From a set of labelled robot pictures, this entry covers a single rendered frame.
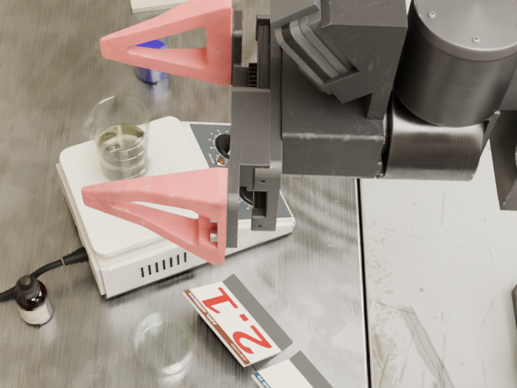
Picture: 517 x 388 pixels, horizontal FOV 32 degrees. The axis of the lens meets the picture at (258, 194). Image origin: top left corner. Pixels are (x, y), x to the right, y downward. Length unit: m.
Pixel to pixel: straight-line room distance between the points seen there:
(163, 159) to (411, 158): 0.41
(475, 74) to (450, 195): 0.55
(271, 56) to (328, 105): 0.04
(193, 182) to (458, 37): 0.14
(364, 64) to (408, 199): 0.54
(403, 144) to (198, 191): 0.11
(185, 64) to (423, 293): 0.45
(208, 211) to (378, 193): 0.53
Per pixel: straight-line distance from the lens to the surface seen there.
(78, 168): 0.86
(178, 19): 0.51
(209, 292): 0.86
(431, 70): 0.43
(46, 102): 1.02
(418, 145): 0.48
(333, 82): 0.43
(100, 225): 0.82
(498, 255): 0.95
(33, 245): 0.92
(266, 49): 0.49
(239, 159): 0.44
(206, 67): 0.54
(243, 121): 0.45
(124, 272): 0.84
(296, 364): 0.86
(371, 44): 0.41
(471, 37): 0.42
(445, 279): 0.92
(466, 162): 0.49
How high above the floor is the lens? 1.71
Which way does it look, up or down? 59 degrees down
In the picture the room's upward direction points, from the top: 5 degrees clockwise
